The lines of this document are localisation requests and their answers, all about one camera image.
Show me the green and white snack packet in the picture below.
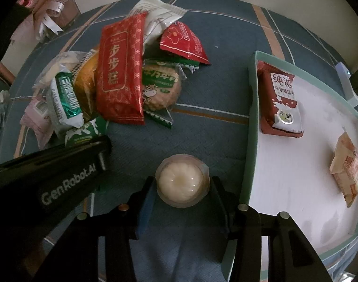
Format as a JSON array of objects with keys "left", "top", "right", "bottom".
[{"left": 47, "top": 72, "right": 85, "bottom": 137}]

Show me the clear white bun packet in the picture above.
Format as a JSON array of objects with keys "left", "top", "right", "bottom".
[{"left": 33, "top": 51, "right": 88, "bottom": 90}]

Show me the small red flower packet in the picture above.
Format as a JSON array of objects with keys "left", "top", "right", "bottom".
[{"left": 159, "top": 22, "right": 211, "bottom": 65}]

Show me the brown-red biscuit packet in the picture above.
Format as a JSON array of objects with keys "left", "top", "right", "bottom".
[{"left": 257, "top": 61, "right": 304, "bottom": 138}]

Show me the white power adapter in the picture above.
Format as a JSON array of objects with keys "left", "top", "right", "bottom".
[{"left": 334, "top": 62, "right": 358, "bottom": 108}]

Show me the brown box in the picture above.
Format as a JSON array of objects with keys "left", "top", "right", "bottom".
[{"left": 50, "top": 0, "right": 81, "bottom": 33}]

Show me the teal-rimmed white tray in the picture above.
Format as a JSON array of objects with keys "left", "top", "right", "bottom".
[{"left": 242, "top": 51, "right": 358, "bottom": 268}]

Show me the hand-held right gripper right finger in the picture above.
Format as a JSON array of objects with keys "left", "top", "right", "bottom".
[{"left": 210, "top": 176, "right": 335, "bottom": 282}]

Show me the pink snack packet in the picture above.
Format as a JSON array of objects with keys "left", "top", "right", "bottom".
[{"left": 20, "top": 97, "right": 54, "bottom": 150}]

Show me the round biscuit clear green packet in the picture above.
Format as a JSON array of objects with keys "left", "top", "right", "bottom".
[{"left": 142, "top": 56, "right": 201, "bottom": 129}]

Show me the green milk candy packet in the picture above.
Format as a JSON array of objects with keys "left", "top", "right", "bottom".
[{"left": 64, "top": 116, "right": 109, "bottom": 147}]

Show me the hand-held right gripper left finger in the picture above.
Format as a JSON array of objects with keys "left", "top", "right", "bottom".
[{"left": 32, "top": 177, "right": 156, "bottom": 282}]

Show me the long red patterned snack packet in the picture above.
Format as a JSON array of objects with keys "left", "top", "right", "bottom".
[{"left": 95, "top": 12, "right": 148, "bottom": 125}]

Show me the peach orange snack packet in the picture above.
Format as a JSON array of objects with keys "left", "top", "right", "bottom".
[{"left": 329, "top": 132, "right": 358, "bottom": 208}]

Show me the white jelly cup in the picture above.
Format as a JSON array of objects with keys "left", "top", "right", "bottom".
[{"left": 155, "top": 153, "right": 210, "bottom": 208}]

